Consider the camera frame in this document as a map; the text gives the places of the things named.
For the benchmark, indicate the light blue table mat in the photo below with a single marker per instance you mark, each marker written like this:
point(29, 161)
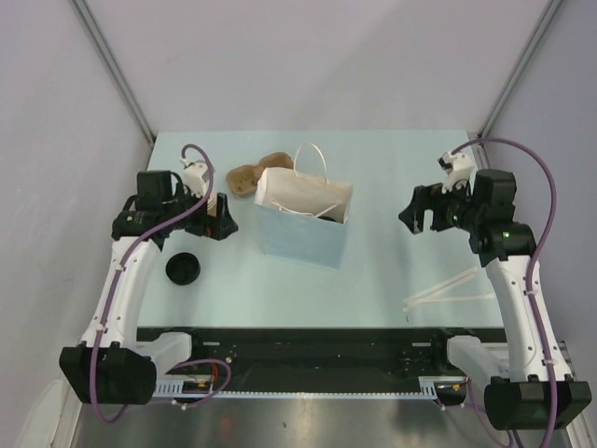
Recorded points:
point(383, 263)

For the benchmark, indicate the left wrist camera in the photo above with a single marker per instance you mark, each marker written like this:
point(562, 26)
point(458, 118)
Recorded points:
point(196, 176)

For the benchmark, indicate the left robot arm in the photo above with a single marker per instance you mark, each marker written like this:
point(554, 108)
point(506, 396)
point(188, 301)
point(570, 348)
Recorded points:
point(108, 365)

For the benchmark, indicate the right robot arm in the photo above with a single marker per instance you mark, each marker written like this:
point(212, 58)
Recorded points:
point(534, 387)

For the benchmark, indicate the white slotted cable duct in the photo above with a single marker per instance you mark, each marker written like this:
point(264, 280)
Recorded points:
point(173, 389)

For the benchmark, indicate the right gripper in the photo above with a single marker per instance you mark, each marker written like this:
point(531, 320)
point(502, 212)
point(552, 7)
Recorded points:
point(425, 198)

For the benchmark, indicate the light blue paper bag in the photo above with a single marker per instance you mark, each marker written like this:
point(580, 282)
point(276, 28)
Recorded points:
point(288, 203)

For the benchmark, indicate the white straw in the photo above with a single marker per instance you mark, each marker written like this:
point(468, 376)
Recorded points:
point(408, 309)
point(430, 299)
point(444, 286)

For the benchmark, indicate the stack of paper cups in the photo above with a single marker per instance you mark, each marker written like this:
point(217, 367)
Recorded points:
point(211, 205)

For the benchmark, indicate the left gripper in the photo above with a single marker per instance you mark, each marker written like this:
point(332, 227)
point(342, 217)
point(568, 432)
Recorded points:
point(215, 227)

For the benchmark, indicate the stack of black lids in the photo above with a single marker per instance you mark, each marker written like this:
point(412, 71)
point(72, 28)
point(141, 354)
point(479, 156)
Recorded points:
point(183, 269)

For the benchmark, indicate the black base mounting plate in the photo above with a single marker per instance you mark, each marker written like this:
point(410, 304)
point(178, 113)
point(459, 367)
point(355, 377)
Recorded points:
point(332, 360)

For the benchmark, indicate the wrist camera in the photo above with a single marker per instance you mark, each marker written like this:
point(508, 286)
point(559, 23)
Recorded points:
point(458, 168)
point(196, 176)

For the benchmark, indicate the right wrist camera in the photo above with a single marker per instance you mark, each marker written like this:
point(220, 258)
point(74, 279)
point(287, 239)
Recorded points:
point(458, 168)

